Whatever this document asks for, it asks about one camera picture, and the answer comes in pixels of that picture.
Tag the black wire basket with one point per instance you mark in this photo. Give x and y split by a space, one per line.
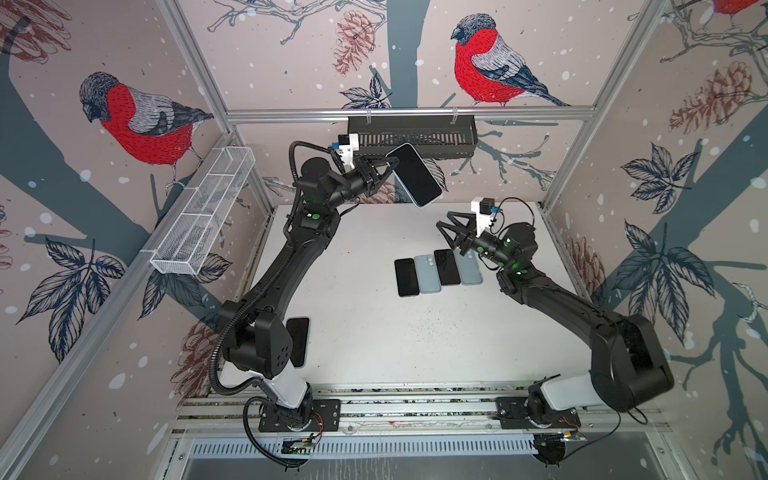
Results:
433 136

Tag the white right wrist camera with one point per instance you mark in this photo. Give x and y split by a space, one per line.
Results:
485 212

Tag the bare black phone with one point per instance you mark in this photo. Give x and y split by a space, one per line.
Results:
406 277
447 269

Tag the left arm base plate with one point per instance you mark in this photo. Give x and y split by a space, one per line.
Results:
322 414

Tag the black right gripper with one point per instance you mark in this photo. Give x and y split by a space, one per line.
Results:
473 241

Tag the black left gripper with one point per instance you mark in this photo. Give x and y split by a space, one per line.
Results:
365 176

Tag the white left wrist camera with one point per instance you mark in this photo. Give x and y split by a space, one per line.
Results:
343 151

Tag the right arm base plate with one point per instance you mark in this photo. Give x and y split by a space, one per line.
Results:
519 413

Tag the white mesh tray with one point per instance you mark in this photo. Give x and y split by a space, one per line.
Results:
193 233

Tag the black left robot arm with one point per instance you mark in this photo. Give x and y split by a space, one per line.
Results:
253 346

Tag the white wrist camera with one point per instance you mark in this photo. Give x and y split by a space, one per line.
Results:
343 151
485 212

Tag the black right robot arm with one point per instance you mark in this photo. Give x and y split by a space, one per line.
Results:
627 363

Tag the light blue case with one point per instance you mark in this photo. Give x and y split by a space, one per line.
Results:
427 274

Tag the aluminium mounting rail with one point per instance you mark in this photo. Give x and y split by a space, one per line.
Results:
367 411

